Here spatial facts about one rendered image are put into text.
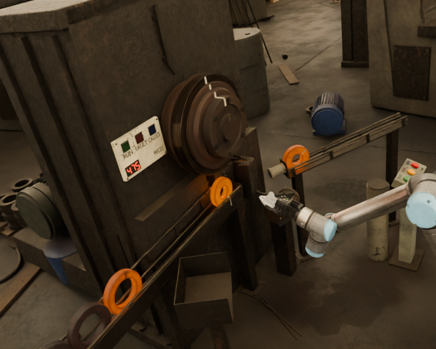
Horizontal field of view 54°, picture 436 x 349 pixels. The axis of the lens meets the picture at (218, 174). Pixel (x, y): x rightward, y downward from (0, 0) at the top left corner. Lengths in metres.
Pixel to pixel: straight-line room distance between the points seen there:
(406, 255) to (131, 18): 1.98
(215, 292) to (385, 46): 3.21
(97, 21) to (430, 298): 2.12
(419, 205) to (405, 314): 1.00
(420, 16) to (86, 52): 3.19
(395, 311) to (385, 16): 2.76
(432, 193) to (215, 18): 1.28
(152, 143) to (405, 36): 3.00
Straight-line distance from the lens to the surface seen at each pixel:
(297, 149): 2.41
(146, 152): 1.86
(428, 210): 1.65
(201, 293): 1.85
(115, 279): 1.76
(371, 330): 2.44
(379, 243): 2.71
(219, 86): 1.97
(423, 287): 2.68
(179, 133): 1.81
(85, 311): 1.71
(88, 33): 1.68
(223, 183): 2.16
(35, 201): 2.92
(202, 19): 2.14
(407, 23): 4.33
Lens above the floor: 1.89
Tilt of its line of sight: 29 degrees down
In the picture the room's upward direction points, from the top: 12 degrees counter-clockwise
